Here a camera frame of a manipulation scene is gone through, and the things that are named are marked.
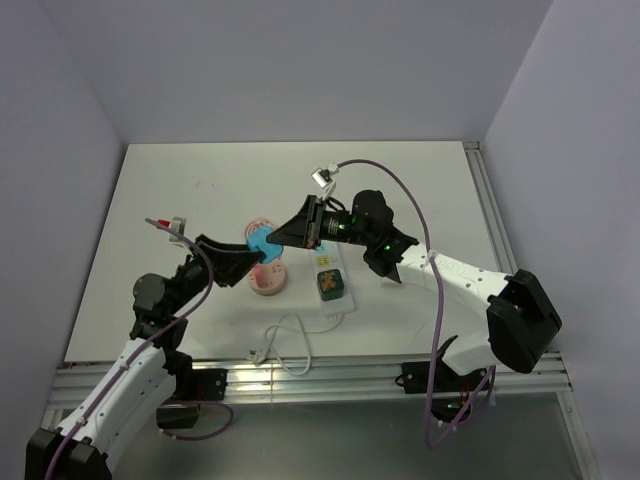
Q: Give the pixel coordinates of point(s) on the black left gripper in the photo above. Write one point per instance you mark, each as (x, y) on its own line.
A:
(230, 262)

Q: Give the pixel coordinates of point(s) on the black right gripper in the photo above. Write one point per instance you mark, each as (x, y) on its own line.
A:
(305, 229)

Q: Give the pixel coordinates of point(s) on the blue triangular plug adapter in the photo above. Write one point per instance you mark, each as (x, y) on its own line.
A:
(257, 241)

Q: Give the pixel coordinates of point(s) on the dark green cube plug adapter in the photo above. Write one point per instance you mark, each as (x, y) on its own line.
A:
(330, 285)

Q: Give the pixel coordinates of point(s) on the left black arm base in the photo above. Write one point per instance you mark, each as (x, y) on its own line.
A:
(203, 388)

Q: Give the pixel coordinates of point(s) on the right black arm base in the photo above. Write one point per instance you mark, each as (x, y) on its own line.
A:
(413, 379)

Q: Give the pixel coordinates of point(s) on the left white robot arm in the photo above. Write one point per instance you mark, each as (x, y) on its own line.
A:
(89, 443)

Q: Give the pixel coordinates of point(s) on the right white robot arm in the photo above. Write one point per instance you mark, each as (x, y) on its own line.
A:
(518, 321)

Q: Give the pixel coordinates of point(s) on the white multicolour power strip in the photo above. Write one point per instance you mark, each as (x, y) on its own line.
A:
(328, 256)

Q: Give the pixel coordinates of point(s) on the pink round socket hub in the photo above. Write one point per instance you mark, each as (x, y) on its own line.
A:
(268, 279)

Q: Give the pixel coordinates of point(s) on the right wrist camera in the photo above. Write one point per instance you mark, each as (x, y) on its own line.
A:
(325, 179)

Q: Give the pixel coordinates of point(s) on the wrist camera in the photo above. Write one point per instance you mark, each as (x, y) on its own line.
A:
(325, 179)
(174, 229)

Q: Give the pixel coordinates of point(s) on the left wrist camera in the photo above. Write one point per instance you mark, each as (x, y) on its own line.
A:
(174, 229)

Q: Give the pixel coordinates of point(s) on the aluminium right rail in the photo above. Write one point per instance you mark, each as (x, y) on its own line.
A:
(502, 249)

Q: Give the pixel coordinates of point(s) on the aluminium front rail frame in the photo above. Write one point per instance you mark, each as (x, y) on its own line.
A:
(359, 378)

